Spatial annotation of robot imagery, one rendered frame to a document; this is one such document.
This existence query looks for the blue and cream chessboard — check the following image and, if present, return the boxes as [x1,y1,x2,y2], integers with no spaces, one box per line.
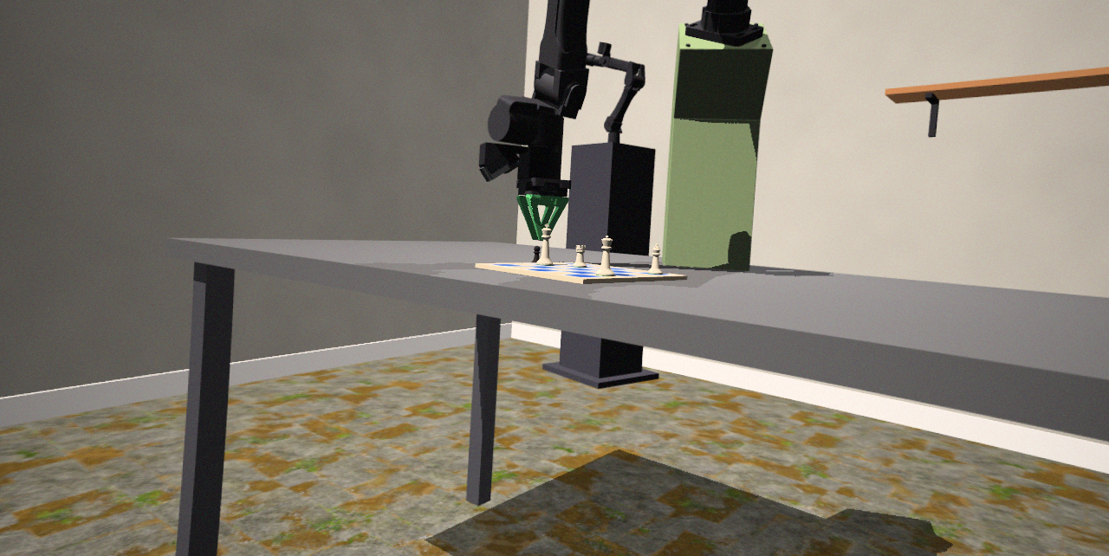
[476,262,686,284]

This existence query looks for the white chess king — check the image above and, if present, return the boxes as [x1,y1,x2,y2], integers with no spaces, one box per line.
[536,223,553,266]

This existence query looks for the white chess rook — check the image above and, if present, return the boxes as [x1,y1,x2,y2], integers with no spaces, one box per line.
[573,245,587,267]

